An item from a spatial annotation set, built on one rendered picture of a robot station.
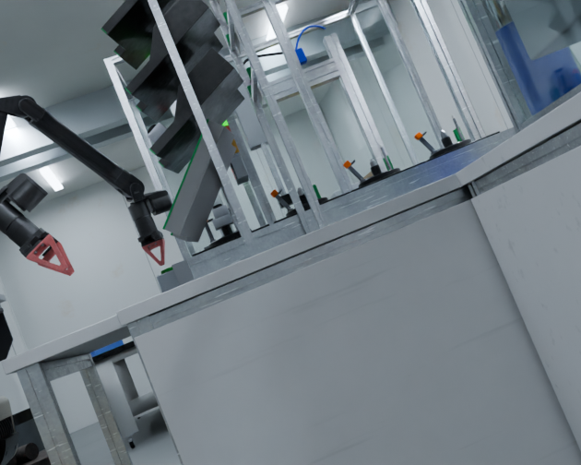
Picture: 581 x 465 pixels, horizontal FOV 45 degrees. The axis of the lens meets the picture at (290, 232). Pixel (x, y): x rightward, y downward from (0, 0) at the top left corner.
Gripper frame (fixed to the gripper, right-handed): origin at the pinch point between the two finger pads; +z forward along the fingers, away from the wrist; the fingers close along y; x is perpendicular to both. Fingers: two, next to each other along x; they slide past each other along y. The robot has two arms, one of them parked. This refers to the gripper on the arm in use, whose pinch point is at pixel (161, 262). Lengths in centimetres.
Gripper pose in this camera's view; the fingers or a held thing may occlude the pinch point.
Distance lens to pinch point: 215.6
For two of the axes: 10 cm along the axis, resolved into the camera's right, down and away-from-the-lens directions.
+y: -0.4, 0.8, 10.0
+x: -9.2, 4.0, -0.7
